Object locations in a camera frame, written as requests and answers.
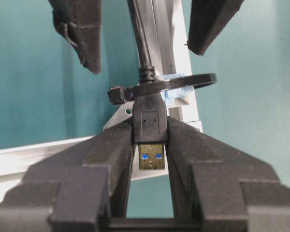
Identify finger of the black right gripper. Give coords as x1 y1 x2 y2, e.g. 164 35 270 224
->
188 0 243 56
49 0 102 74

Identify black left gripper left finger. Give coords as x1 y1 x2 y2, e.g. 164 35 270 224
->
0 119 134 232

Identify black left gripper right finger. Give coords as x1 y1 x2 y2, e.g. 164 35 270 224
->
167 117 290 232

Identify black zip tie loop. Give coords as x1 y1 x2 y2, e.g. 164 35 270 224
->
108 73 217 105

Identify square aluminium extrusion frame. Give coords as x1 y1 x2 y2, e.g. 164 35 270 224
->
0 0 202 202

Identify blue clip on frame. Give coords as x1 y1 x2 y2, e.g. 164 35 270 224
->
157 73 194 105

